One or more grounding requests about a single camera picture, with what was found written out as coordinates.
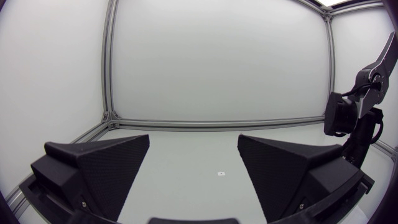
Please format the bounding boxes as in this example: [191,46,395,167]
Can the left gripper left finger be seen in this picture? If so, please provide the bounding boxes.
[30,134,150,222]

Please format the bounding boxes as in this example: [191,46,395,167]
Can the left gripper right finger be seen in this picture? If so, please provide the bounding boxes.
[237,134,364,223]

